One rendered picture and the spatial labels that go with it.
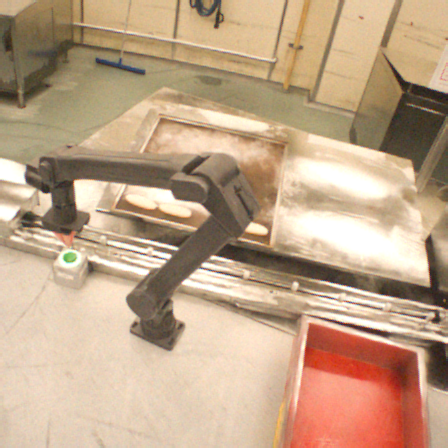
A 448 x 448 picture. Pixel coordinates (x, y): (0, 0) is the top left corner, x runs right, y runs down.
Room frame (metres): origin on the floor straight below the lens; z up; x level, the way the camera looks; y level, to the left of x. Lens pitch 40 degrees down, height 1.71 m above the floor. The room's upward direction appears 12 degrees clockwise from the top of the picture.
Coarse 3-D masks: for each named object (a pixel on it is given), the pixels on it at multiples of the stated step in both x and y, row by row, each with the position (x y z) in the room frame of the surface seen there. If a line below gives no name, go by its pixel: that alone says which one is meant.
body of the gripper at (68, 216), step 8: (56, 208) 0.67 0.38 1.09; (64, 208) 0.67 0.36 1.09; (72, 208) 0.68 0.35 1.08; (48, 216) 0.68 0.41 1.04; (56, 216) 0.67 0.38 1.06; (64, 216) 0.67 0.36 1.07; (72, 216) 0.68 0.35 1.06; (80, 216) 0.71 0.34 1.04; (88, 216) 0.71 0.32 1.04; (56, 224) 0.66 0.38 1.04; (64, 224) 0.67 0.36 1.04; (72, 224) 0.67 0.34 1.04; (80, 224) 0.68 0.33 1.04; (80, 232) 0.66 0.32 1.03
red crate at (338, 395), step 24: (312, 360) 0.59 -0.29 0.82; (336, 360) 0.61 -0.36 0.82; (312, 384) 0.53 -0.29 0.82; (336, 384) 0.54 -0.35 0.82; (360, 384) 0.55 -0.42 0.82; (384, 384) 0.56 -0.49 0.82; (312, 408) 0.46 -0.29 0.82; (336, 408) 0.47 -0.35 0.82; (360, 408) 0.48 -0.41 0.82; (384, 408) 0.49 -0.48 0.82; (312, 432) 0.40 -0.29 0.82; (336, 432) 0.41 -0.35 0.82; (360, 432) 0.42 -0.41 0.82; (384, 432) 0.43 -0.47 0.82
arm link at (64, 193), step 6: (66, 180) 0.69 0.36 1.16; (72, 180) 0.70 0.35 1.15; (48, 186) 0.70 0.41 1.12; (60, 186) 0.67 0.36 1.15; (66, 186) 0.68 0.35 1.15; (72, 186) 0.69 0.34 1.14; (54, 192) 0.67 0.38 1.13; (60, 192) 0.67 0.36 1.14; (66, 192) 0.67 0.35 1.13; (72, 192) 0.69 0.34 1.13; (54, 198) 0.67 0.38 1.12; (60, 198) 0.67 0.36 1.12; (66, 198) 0.67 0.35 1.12; (72, 198) 0.69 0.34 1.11; (60, 204) 0.67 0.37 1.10; (66, 204) 0.67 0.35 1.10
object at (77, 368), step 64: (0, 256) 0.71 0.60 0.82; (0, 320) 0.51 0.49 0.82; (64, 320) 0.56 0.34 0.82; (128, 320) 0.60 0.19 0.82; (192, 320) 0.65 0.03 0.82; (0, 384) 0.35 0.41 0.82; (64, 384) 0.39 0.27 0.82; (128, 384) 0.43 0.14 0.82; (192, 384) 0.47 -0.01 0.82; (256, 384) 0.50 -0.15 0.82
